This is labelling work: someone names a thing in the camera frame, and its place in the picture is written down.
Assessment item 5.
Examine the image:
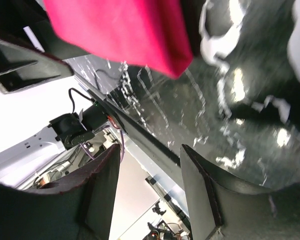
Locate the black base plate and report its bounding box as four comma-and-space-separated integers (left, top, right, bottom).
48, 87, 191, 226

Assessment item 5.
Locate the red t-shirt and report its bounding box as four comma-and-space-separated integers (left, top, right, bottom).
44, 0, 193, 79

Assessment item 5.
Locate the black marble table mat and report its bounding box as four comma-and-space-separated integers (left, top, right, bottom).
68, 0, 300, 189

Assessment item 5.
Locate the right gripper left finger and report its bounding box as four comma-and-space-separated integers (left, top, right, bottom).
0, 144, 121, 240

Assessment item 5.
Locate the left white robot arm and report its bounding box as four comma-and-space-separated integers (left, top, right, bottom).
0, 35, 74, 187

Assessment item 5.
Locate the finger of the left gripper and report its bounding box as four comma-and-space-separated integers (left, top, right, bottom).
0, 37, 74, 94

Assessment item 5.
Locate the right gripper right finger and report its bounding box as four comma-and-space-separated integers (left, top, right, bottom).
180, 144, 300, 240

